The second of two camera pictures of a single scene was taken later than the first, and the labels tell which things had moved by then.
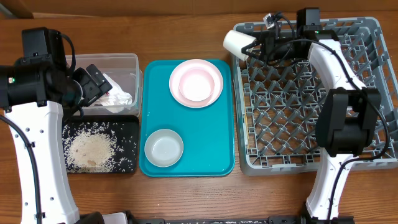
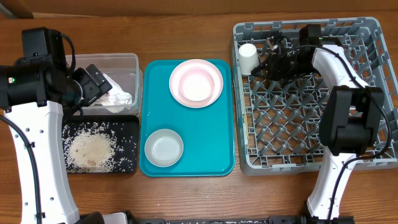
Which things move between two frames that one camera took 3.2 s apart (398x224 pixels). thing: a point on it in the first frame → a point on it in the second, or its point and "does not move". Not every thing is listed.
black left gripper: x=94 y=88 does not move
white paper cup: x=233 y=42 → x=248 y=56
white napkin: x=115 y=101 does not move
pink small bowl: x=196 y=84 does not move
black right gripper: x=267 y=46 → x=272 y=64
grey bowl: x=163 y=147 does not move
